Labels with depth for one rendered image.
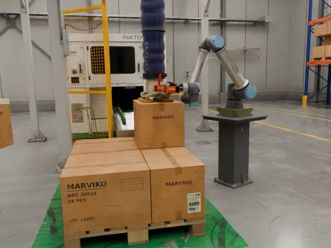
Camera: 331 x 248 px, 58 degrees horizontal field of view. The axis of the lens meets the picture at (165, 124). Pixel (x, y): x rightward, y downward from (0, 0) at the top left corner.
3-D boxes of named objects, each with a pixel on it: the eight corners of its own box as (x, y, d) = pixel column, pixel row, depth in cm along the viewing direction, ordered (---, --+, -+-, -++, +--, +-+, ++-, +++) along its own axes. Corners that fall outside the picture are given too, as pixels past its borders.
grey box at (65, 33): (66, 55, 381) (64, 31, 376) (70, 55, 382) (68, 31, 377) (64, 54, 362) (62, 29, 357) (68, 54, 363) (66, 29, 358)
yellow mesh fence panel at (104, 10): (65, 159, 438) (54, 11, 405) (70, 157, 447) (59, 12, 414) (114, 166, 400) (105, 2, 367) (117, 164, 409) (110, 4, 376)
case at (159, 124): (134, 136, 320) (133, 99, 314) (170, 134, 328) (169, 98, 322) (141, 149, 262) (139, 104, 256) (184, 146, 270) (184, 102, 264)
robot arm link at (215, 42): (248, 91, 311) (212, 32, 280) (260, 92, 295) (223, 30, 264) (239, 101, 307) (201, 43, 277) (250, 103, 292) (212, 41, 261)
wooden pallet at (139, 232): (79, 189, 317) (78, 176, 315) (170, 181, 337) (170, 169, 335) (65, 254, 201) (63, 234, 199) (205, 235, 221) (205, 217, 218)
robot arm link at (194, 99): (194, 105, 283) (194, 92, 280) (200, 106, 272) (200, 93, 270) (185, 106, 278) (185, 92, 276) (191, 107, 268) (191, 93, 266)
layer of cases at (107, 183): (78, 176, 315) (76, 139, 308) (169, 169, 334) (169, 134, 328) (63, 233, 199) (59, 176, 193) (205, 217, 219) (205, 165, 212)
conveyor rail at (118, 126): (113, 119, 552) (112, 109, 549) (115, 119, 553) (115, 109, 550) (119, 147, 329) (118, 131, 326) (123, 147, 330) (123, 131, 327)
